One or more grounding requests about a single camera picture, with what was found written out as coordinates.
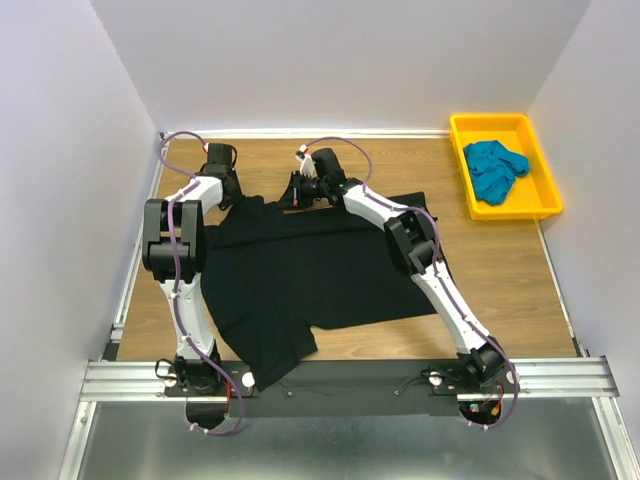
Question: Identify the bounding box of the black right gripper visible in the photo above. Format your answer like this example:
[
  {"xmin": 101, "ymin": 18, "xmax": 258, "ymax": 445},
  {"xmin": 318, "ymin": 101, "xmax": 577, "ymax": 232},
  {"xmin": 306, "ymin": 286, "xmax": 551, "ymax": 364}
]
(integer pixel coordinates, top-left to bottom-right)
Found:
[{"xmin": 273, "ymin": 172, "xmax": 326, "ymax": 212}]

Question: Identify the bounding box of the black t shirt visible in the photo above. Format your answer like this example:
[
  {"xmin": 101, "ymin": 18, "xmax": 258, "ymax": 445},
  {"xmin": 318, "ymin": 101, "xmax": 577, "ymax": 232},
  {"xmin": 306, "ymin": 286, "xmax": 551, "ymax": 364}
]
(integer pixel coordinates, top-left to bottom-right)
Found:
[{"xmin": 201, "ymin": 196, "xmax": 436, "ymax": 390}]

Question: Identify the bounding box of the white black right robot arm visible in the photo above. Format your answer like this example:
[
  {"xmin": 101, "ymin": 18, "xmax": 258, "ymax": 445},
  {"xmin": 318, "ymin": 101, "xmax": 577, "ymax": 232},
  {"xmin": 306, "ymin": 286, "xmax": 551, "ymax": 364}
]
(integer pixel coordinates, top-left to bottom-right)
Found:
[{"xmin": 293, "ymin": 145, "xmax": 516, "ymax": 392}]

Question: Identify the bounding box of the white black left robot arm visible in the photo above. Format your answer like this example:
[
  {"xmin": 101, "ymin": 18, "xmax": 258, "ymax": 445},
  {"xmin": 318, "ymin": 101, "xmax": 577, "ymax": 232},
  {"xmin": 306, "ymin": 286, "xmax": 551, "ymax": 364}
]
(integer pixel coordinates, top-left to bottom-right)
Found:
[{"xmin": 142, "ymin": 142, "xmax": 242, "ymax": 396}]

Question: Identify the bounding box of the teal t shirt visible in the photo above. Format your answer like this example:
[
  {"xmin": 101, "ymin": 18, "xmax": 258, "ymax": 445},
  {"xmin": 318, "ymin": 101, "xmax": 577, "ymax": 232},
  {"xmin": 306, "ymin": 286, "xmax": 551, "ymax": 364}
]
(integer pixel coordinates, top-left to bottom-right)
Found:
[{"xmin": 463, "ymin": 140, "xmax": 530, "ymax": 206}]

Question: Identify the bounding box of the yellow plastic bin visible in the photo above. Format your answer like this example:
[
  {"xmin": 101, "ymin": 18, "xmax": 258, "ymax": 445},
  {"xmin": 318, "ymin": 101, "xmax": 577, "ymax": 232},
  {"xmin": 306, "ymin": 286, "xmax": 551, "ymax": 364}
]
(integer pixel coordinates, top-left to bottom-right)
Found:
[{"xmin": 449, "ymin": 113, "xmax": 563, "ymax": 221}]

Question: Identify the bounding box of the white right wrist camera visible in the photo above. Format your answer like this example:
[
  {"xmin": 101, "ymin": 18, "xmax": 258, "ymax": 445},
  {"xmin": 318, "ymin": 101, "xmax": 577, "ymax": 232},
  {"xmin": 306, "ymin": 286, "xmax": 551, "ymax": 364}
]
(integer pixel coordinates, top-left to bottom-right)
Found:
[{"xmin": 295, "ymin": 144, "xmax": 317, "ymax": 178}]

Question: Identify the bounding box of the aluminium back edge rail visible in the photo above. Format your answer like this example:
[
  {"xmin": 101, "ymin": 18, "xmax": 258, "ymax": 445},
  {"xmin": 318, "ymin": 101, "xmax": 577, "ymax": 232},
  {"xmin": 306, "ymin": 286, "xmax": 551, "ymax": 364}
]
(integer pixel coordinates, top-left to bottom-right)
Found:
[{"xmin": 159, "ymin": 128, "xmax": 452, "ymax": 141}]

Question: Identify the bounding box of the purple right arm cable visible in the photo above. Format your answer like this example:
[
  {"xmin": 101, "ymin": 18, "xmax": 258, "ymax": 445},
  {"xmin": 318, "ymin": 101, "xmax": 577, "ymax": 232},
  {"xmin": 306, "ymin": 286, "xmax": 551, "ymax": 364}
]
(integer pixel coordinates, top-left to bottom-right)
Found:
[{"xmin": 299, "ymin": 136, "xmax": 521, "ymax": 431}]

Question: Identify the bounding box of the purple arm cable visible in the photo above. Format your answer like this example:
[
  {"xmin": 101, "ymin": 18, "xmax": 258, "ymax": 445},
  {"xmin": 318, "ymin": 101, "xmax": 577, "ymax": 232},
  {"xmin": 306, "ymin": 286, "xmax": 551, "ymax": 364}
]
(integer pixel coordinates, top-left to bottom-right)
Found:
[
  {"xmin": 299, "ymin": 136, "xmax": 521, "ymax": 431},
  {"xmin": 157, "ymin": 130, "xmax": 246, "ymax": 438}
]

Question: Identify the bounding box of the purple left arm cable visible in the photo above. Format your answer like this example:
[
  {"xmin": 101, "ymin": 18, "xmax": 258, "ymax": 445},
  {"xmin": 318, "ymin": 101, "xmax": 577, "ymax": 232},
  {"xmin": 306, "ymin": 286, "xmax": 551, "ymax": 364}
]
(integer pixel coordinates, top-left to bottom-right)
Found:
[{"xmin": 157, "ymin": 130, "xmax": 246, "ymax": 438}]

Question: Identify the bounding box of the aluminium left side rail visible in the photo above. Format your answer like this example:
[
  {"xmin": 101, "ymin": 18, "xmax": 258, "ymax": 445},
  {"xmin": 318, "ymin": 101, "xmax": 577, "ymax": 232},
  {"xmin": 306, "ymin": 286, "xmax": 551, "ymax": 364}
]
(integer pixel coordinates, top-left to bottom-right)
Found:
[{"xmin": 100, "ymin": 144, "xmax": 168, "ymax": 361}]

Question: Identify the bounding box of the black mounting base plate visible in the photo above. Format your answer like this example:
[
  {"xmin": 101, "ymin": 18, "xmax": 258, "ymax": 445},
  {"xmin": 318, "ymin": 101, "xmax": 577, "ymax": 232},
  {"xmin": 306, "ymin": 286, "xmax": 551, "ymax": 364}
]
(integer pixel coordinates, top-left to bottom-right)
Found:
[{"xmin": 160, "ymin": 359, "xmax": 515, "ymax": 423}]

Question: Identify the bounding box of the aluminium front frame rail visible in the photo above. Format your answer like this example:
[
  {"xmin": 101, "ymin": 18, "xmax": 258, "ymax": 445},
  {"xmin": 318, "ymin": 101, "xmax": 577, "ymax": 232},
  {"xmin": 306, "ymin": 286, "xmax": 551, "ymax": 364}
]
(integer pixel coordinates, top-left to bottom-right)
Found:
[{"xmin": 80, "ymin": 357, "xmax": 619, "ymax": 402}]

